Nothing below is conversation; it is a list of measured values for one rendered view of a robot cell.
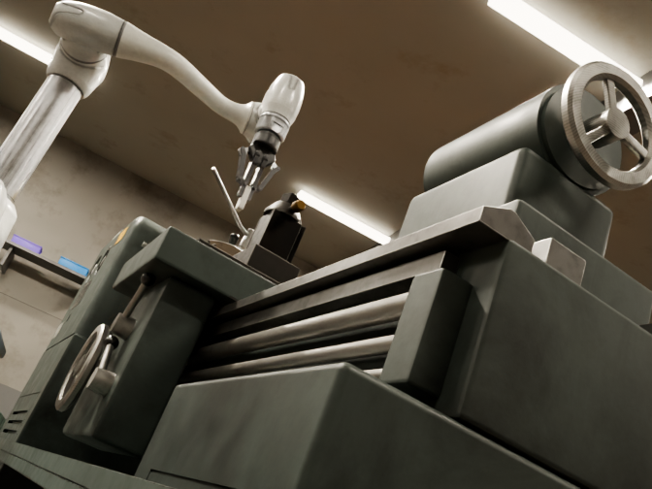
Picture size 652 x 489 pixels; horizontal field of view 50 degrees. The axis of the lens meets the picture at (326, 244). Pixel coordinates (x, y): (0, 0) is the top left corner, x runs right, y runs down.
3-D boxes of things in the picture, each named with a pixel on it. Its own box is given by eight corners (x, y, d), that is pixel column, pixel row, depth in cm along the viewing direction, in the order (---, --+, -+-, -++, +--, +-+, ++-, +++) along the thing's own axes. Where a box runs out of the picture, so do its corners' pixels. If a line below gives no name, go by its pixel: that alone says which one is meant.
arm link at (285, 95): (298, 121, 196) (283, 141, 208) (315, 79, 203) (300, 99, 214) (263, 104, 194) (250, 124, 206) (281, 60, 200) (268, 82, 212)
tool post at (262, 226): (240, 259, 138) (259, 217, 143) (272, 277, 141) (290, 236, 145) (254, 251, 132) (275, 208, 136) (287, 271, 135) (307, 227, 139)
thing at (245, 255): (207, 284, 143) (217, 263, 145) (248, 308, 147) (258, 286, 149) (244, 266, 126) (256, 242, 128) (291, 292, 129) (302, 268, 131)
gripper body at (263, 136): (260, 125, 193) (248, 152, 189) (286, 141, 196) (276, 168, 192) (249, 135, 199) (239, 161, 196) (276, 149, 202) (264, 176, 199)
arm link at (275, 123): (295, 123, 198) (288, 141, 195) (281, 135, 205) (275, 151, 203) (268, 107, 194) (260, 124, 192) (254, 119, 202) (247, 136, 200)
